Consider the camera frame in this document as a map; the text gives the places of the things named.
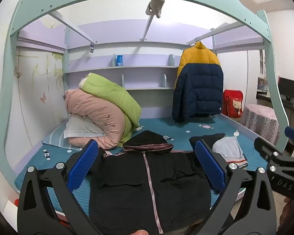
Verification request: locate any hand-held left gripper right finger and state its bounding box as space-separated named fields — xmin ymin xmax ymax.
xmin=186 ymin=140 xmax=277 ymax=235

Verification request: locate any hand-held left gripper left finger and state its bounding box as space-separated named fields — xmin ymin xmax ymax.
xmin=17 ymin=139 xmax=106 ymax=235

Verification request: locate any black hooded zip jacket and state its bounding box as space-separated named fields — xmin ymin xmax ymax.
xmin=88 ymin=130 xmax=212 ymax=235

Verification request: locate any person's right forearm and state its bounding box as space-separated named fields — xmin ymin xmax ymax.
xmin=280 ymin=199 xmax=294 ymax=229

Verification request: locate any grey garment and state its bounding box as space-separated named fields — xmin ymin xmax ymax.
xmin=212 ymin=136 xmax=248 ymax=168

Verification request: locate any black garment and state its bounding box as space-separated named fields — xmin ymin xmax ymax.
xmin=189 ymin=133 xmax=226 ymax=152

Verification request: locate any dark desk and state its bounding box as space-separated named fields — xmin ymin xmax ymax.
xmin=256 ymin=92 xmax=294 ymax=133

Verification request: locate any white pillow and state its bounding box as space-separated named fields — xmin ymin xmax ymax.
xmin=64 ymin=115 xmax=106 ymax=140

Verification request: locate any blue striped pillow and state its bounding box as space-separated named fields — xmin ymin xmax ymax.
xmin=42 ymin=122 xmax=84 ymax=151

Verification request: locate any teal quilted bed sheet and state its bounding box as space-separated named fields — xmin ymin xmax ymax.
xmin=14 ymin=117 xmax=280 ymax=213

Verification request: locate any black monitor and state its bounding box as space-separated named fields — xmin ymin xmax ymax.
xmin=277 ymin=77 xmax=294 ymax=103

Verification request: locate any red bag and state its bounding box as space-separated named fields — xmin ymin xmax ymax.
xmin=222 ymin=89 xmax=244 ymax=118

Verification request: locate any pink quilt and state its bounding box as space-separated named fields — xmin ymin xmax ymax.
xmin=64 ymin=89 xmax=126 ymax=149

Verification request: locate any green quilt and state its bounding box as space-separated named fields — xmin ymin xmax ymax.
xmin=82 ymin=73 xmax=142 ymax=144

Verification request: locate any yellow and navy puffer jacket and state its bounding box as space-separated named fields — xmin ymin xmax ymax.
xmin=172 ymin=41 xmax=224 ymax=123

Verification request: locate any white wardrobe with butterfly decals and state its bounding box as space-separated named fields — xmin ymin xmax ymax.
xmin=5 ymin=45 xmax=65 ymax=157

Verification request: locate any grey hanging cloth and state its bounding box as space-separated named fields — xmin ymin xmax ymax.
xmin=144 ymin=0 xmax=165 ymax=19

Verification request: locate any photo frame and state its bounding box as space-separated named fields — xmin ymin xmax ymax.
xmin=257 ymin=77 xmax=268 ymax=92

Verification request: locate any lilac wall shelf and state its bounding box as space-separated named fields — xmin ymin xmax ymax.
xmin=63 ymin=42 xmax=179 ymax=91

